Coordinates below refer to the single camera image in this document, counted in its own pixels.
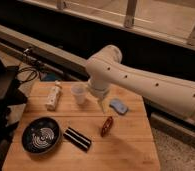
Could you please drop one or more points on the red pocket knife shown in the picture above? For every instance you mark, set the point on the red pocket knife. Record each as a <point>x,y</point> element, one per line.
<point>107,126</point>

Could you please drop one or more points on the translucent plastic cup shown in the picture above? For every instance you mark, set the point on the translucent plastic cup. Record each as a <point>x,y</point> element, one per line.
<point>78,91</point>

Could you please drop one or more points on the blue sponge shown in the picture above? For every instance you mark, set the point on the blue sponge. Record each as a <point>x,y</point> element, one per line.
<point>118,106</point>

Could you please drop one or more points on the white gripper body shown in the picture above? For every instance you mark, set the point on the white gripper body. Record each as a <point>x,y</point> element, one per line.
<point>98,88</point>

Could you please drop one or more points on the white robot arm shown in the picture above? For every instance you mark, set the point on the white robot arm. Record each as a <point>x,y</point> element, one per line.
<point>175,96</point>

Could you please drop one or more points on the white bottle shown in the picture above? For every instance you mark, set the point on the white bottle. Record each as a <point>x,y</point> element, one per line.
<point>53,96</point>

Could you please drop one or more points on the black white striped block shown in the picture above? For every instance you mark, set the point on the black white striped block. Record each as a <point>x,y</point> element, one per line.
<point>77,139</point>

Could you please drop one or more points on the black equipment at left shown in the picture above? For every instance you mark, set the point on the black equipment at left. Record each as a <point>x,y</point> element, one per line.
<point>9,95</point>

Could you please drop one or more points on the dark ceramic patterned bowl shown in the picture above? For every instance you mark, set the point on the dark ceramic patterned bowl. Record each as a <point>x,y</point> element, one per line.
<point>41,135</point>

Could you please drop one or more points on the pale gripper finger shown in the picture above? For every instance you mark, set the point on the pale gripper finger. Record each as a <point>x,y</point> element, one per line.
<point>101,104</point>

